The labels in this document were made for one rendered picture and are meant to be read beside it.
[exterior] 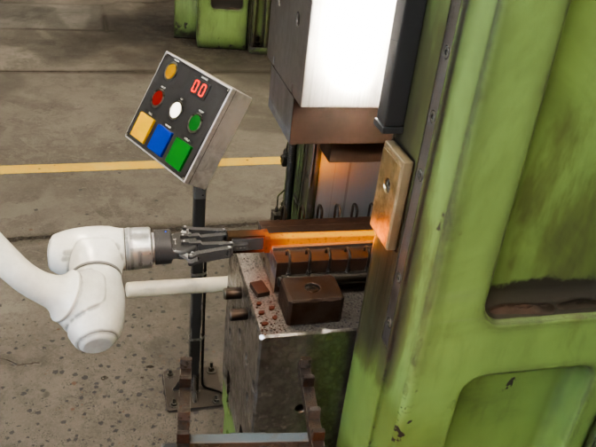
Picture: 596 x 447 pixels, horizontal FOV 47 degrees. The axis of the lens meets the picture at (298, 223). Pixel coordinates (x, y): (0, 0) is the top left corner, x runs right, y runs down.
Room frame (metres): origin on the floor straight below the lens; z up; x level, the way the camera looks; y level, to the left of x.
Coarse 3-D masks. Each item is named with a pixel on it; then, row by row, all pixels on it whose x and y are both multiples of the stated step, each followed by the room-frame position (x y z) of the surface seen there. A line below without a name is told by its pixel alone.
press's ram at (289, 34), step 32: (288, 0) 1.33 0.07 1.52; (320, 0) 1.19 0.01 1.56; (352, 0) 1.21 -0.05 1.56; (384, 0) 1.22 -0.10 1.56; (288, 32) 1.31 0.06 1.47; (320, 32) 1.19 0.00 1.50; (352, 32) 1.21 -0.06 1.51; (384, 32) 1.23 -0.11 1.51; (288, 64) 1.29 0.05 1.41; (320, 64) 1.19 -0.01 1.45; (352, 64) 1.21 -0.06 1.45; (384, 64) 1.23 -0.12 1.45; (320, 96) 1.20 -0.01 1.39; (352, 96) 1.21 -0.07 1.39
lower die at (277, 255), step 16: (272, 224) 1.41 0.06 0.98; (288, 224) 1.42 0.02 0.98; (304, 224) 1.43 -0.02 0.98; (320, 224) 1.42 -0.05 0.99; (336, 224) 1.43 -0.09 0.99; (352, 224) 1.44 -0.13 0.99; (368, 224) 1.45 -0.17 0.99; (368, 240) 1.36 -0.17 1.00; (272, 256) 1.27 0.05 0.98; (304, 256) 1.27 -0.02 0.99; (320, 256) 1.28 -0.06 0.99; (336, 256) 1.29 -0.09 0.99; (352, 256) 1.29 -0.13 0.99; (272, 272) 1.26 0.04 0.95; (304, 272) 1.25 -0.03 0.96; (320, 272) 1.26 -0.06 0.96
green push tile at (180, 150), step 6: (180, 138) 1.71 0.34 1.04; (174, 144) 1.70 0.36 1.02; (180, 144) 1.69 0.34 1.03; (186, 144) 1.68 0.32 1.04; (174, 150) 1.69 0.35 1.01; (180, 150) 1.67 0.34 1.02; (186, 150) 1.66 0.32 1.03; (168, 156) 1.69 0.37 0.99; (174, 156) 1.68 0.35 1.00; (180, 156) 1.66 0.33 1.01; (186, 156) 1.65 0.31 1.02; (168, 162) 1.68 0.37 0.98; (174, 162) 1.66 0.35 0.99; (180, 162) 1.65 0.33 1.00; (174, 168) 1.65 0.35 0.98; (180, 168) 1.64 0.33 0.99
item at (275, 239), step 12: (228, 240) 1.27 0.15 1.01; (264, 240) 1.28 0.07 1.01; (276, 240) 1.29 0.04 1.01; (288, 240) 1.30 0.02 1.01; (300, 240) 1.31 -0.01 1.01; (312, 240) 1.32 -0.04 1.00; (324, 240) 1.33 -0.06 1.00; (336, 240) 1.34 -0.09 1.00; (348, 240) 1.35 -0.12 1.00; (360, 240) 1.35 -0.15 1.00; (240, 252) 1.27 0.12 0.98; (252, 252) 1.28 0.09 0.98; (264, 252) 1.28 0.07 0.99
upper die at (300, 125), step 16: (272, 80) 1.40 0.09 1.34; (272, 96) 1.39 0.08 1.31; (288, 96) 1.27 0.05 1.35; (272, 112) 1.38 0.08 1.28; (288, 112) 1.26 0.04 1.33; (304, 112) 1.24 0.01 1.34; (320, 112) 1.25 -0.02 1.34; (336, 112) 1.26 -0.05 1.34; (352, 112) 1.27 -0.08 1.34; (368, 112) 1.28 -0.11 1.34; (288, 128) 1.25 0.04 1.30; (304, 128) 1.24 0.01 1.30; (320, 128) 1.25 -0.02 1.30; (336, 128) 1.26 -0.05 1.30; (352, 128) 1.27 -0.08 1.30; (368, 128) 1.28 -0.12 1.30
